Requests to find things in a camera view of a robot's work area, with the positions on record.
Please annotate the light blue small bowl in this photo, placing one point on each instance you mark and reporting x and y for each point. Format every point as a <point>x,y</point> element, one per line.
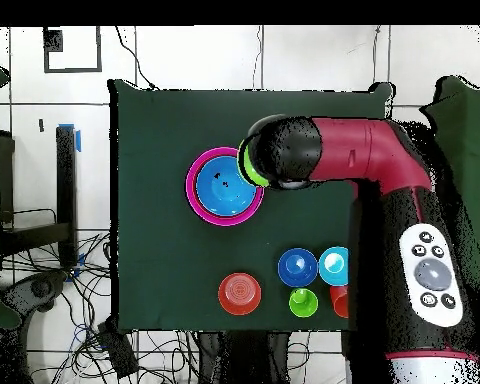
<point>334,266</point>

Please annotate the dark blue small bowl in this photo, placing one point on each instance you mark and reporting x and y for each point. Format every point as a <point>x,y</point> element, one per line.
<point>298,266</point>

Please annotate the dark green tablecloth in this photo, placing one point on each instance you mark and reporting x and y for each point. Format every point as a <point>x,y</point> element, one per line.
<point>164,140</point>

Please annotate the black square floor frame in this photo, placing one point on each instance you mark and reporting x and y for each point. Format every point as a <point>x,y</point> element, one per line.
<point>52,40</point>

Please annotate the black floor stand base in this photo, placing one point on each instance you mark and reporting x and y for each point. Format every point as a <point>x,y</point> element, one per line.
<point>40,288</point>

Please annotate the green plastic cup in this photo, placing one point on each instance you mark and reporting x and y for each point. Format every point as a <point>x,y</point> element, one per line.
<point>304,304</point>

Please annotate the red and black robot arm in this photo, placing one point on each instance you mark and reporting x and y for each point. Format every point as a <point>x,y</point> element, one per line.
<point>344,152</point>

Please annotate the orange small bowl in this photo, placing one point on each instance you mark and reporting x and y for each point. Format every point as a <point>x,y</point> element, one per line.
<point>240,294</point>

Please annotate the green small bowl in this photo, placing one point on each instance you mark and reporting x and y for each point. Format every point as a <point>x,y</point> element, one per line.
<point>248,168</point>

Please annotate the blue medium bowl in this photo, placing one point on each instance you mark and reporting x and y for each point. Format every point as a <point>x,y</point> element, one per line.
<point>224,196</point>

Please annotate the black frame with blue tape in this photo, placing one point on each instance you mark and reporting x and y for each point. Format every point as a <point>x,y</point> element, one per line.
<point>66,180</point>

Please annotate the orange plastic cup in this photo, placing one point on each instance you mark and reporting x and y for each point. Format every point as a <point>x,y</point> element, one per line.
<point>339,302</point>

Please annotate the black power strip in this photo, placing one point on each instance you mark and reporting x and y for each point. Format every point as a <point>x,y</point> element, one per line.
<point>118,352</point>

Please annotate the pink large bowl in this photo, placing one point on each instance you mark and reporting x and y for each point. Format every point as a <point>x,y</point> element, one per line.
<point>224,222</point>

